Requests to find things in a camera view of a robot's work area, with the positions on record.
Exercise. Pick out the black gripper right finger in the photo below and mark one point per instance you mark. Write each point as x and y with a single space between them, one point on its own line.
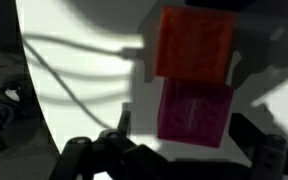
245 131

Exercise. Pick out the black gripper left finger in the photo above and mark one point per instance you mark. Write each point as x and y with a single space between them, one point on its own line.
124 122

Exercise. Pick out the pink block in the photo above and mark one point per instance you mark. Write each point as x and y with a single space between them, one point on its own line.
194 113

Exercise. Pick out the orange block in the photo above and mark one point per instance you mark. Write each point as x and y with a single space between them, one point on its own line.
194 43

